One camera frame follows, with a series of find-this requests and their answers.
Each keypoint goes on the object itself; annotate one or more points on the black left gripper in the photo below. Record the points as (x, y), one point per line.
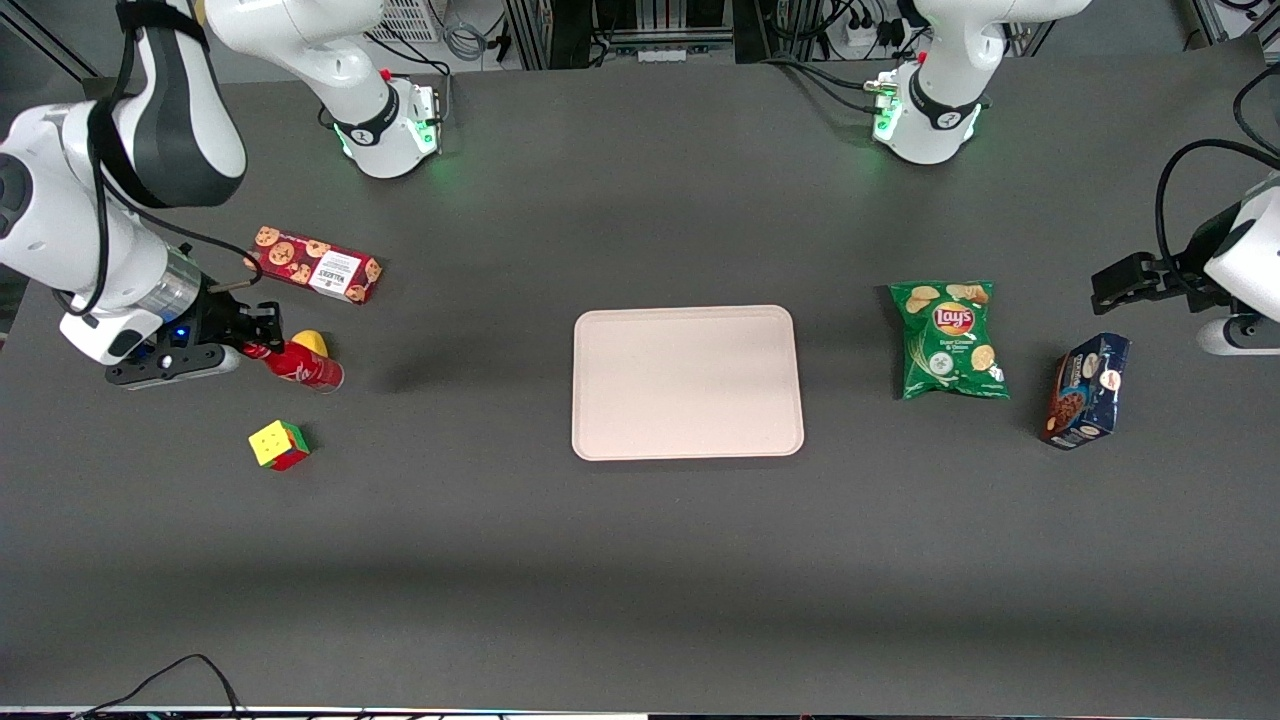
(1178, 274)

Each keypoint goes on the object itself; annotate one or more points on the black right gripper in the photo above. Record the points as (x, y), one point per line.
(222, 318)

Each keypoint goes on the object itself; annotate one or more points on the red coke bottle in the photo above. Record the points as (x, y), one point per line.
(305, 368)

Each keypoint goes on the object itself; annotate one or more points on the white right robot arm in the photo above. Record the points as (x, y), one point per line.
(90, 200)

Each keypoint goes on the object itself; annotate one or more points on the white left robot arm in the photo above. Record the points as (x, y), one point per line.
(940, 90)

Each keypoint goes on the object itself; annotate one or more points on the beige plastic tray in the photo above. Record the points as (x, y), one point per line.
(687, 382)

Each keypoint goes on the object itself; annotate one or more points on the yellow lemon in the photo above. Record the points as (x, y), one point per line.
(315, 341)

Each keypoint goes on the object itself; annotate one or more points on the red cookie box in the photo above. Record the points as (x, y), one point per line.
(310, 264)

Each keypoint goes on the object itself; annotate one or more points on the colourful puzzle cube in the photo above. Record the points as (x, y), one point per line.
(277, 444)

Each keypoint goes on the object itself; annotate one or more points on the dark blue cookie box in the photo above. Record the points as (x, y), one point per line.
(1087, 392)

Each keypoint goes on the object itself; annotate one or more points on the green Lay's chips bag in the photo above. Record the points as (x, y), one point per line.
(950, 340)

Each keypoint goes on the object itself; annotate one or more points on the white perforated box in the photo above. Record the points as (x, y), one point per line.
(408, 18)

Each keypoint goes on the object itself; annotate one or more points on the white power strip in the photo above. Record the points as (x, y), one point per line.
(872, 35)

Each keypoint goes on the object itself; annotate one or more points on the aluminium equipment rack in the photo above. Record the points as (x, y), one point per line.
(640, 25)

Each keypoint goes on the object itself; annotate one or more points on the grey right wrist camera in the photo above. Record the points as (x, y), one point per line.
(170, 362)

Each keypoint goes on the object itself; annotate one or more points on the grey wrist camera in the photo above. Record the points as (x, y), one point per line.
(170, 362)
(1240, 337)

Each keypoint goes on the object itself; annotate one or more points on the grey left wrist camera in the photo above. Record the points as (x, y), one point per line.
(1240, 337)

